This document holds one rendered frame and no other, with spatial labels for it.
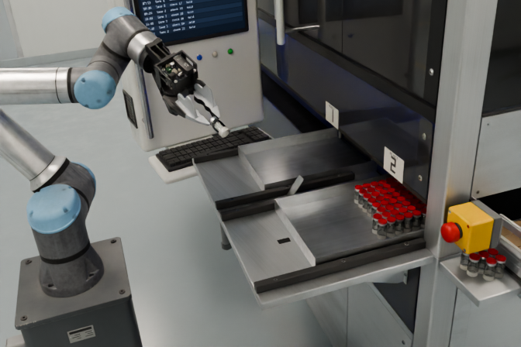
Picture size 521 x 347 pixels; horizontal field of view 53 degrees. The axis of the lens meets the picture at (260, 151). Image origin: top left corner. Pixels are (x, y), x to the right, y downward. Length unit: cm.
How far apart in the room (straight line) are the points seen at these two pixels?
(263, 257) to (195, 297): 128
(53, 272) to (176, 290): 124
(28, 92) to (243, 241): 57
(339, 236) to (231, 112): 88
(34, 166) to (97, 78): 36
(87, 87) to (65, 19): 534
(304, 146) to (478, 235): 74
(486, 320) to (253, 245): 61
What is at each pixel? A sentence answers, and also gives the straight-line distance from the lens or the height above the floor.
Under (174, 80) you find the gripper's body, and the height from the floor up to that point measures 128.
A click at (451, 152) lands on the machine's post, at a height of 114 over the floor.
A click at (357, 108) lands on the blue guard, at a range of 139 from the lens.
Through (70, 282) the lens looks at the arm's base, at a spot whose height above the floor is 83.
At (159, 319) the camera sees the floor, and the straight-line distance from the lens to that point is 239.
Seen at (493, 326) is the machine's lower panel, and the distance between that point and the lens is 150.
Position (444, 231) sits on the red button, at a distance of 109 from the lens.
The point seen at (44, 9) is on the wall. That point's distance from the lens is 642.
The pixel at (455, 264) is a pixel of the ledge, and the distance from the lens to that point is 122.
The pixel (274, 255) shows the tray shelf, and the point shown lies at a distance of 120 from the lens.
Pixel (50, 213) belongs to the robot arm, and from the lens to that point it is 125.
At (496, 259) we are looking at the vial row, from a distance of 118.
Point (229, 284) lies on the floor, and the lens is 249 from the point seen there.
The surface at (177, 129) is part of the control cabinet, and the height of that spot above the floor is 86.
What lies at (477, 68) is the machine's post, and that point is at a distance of 104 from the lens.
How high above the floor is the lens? 162
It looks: 27 degrees down
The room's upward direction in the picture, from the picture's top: 4 degrees counter-clockwise
